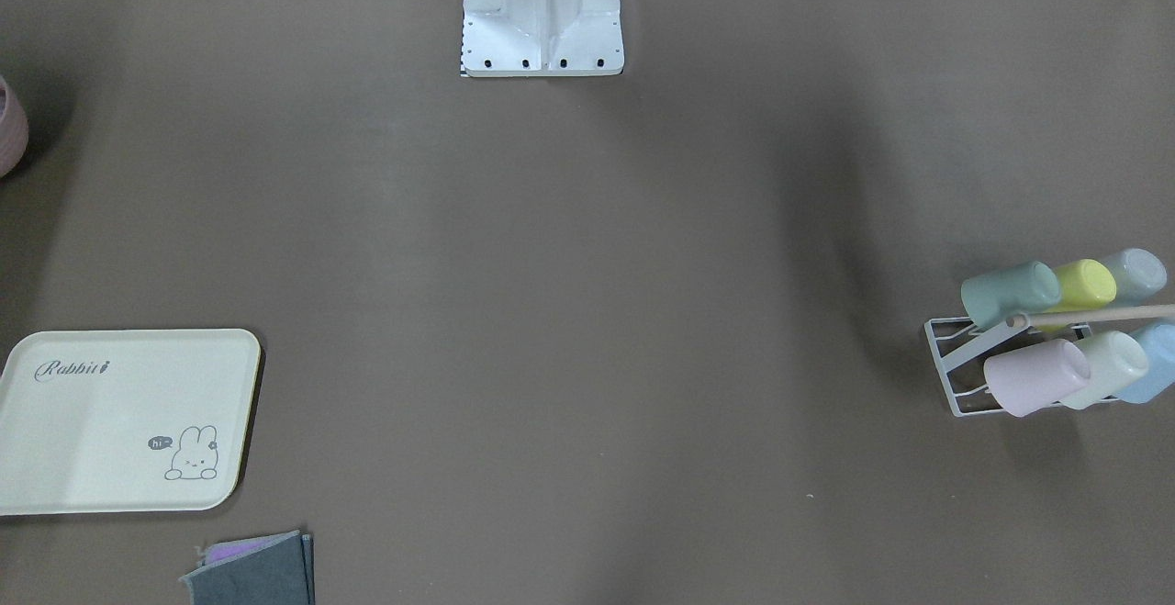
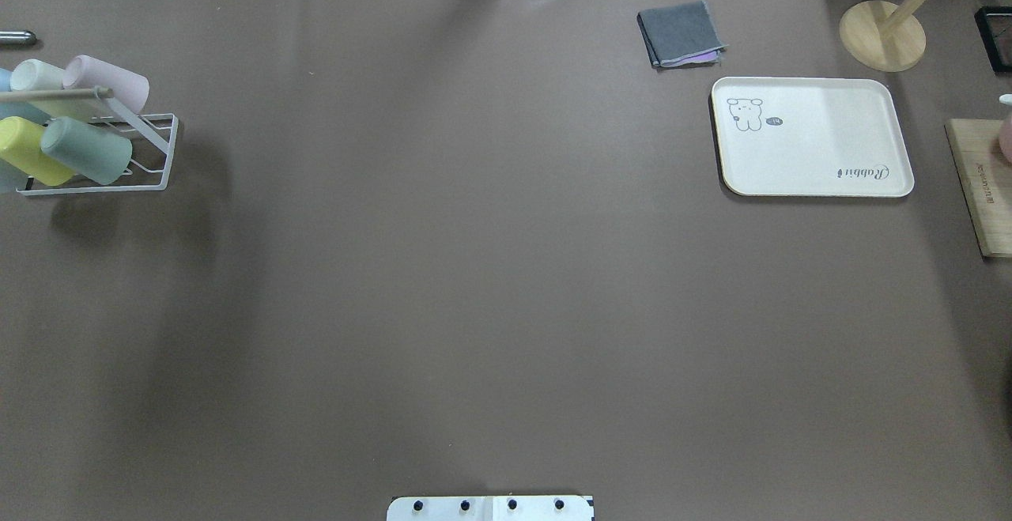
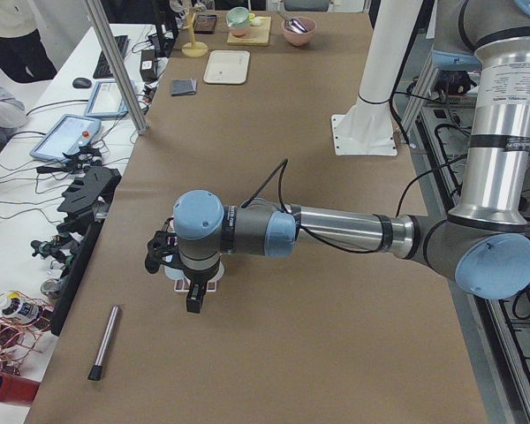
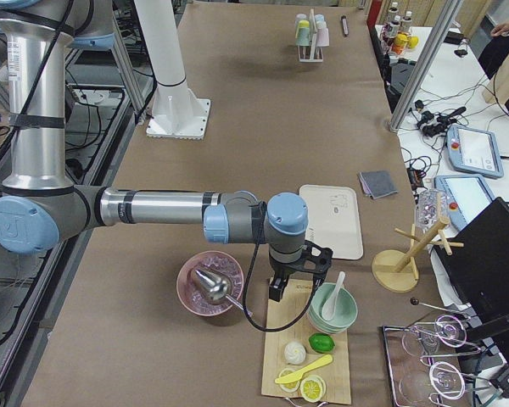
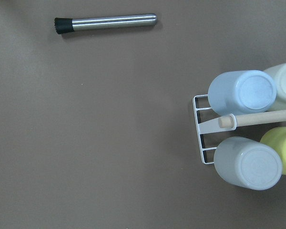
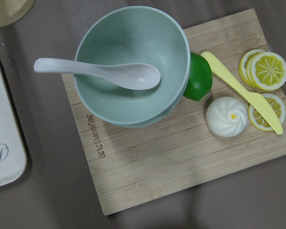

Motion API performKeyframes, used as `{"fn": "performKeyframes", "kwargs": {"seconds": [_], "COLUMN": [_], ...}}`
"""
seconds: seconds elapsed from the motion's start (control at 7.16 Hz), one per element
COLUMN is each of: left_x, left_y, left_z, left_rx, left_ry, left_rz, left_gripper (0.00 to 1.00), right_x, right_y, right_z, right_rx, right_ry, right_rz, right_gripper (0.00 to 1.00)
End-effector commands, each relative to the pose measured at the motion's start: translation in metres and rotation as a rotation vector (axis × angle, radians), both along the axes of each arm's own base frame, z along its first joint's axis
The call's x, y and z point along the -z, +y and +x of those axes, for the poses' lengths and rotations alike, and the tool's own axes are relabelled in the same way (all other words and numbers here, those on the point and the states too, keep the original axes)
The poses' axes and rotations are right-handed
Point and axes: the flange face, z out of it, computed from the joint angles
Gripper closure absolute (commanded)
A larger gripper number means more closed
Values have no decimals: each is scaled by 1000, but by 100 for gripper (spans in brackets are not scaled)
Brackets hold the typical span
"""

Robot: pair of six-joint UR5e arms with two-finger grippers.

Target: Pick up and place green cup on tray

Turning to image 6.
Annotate single lemon slice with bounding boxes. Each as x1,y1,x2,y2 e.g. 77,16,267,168
248,93,286,131

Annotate green bowl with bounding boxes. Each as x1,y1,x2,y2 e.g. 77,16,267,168
74,6,190,128

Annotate cream rabbit tray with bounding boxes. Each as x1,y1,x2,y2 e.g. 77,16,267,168
0,67,27,186

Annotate green lime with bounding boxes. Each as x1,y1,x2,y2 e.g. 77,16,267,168
183,52,213,101

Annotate yellow plastic knife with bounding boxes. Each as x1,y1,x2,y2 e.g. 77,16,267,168
200,51,283,135

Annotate wooden mug tree stand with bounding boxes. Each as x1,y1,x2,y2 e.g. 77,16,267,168
0,0,36,27

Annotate stacked lemon slices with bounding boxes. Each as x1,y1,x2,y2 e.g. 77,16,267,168
238,49,286,91

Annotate white toy bun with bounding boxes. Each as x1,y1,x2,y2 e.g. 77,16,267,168
206,97,248,137

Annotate white spoon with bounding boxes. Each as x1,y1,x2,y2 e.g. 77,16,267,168
34,58,161,90

